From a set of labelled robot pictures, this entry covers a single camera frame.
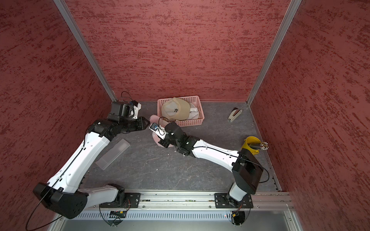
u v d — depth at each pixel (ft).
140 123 2.11
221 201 2.42
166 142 2.22
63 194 1.21
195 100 3.86
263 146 2.50
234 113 3.61
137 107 2.23
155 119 2.70
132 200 2.44
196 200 2.48
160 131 2.08
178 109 3.65
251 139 2.89
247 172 1.42
